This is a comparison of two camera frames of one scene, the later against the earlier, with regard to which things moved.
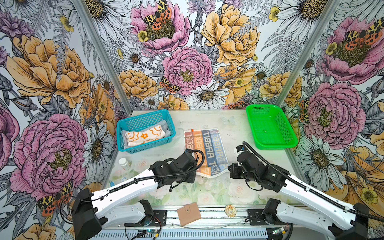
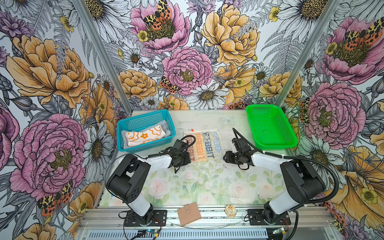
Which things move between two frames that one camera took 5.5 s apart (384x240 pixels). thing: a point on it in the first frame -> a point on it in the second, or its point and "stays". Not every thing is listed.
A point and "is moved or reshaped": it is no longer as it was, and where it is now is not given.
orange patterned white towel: (147, 135) stays
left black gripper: (190, 179) -> (187, 160)
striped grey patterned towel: (209, 141) is moved or reshaped
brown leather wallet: (188, 213) stays
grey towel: (162, 123) stays
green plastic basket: (270, 128) stays
